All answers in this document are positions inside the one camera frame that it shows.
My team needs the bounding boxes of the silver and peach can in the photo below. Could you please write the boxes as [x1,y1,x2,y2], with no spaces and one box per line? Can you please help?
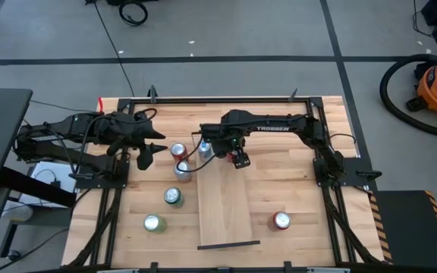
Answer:
[172,160,193,184]

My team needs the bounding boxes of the white paper sheet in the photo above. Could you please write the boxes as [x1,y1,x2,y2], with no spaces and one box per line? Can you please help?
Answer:
[19,161,78,209]

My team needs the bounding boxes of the black mat hazard stripes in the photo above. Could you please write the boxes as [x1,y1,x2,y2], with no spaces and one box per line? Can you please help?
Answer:
[368,189,437,271]

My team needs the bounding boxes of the wooden shelf with black rails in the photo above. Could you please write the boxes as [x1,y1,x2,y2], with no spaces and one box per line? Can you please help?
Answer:
[191,128,261,251]

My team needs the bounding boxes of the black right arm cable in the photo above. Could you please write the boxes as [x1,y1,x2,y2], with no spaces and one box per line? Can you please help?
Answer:
[175,140,216,174]

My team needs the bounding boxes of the long black floor cable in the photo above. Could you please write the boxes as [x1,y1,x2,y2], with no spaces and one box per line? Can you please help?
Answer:
[88,0,135,97]

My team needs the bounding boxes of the light green soda can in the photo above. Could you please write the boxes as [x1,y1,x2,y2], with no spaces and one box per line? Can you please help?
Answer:
[143,213,168,234]

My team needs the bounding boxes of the coiled black cable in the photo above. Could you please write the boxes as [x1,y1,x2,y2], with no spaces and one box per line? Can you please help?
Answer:
[118,0,149,27]

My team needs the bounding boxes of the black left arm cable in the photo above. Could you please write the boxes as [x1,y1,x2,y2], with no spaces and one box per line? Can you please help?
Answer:
[72,107,159,177]

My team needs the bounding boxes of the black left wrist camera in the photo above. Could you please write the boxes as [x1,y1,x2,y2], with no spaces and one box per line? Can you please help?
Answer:
[136,149,156,171]

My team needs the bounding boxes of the slim blue silver can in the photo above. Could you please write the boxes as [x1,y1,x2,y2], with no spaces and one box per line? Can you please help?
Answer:
[197,140,213,162]

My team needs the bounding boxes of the thin black cable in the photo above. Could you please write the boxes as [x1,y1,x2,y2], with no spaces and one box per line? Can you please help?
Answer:
[28,99,98,114]

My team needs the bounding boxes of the white rounded object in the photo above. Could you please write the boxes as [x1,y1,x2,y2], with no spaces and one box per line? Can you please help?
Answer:
[1,204,34,223]

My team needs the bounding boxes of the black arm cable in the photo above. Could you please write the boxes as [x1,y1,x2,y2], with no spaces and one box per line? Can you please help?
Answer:
[72,107,159,177]
[175,140,216,174]

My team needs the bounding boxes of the black metal table frame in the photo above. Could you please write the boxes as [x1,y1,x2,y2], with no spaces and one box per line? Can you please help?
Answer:
[64,96,385,273]

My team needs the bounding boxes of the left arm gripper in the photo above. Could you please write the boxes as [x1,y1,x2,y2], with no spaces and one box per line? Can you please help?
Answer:
[106,112,169,153]

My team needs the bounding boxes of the orange soda can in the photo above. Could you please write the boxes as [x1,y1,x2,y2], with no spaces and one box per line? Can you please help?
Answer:
[169,142,189,163]

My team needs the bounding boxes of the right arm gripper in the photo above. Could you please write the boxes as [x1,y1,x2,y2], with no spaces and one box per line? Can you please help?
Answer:
[200,121,247,159]

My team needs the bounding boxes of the black floor cable with device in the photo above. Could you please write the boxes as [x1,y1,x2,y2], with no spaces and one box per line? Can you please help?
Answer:
[0,227,70,273]

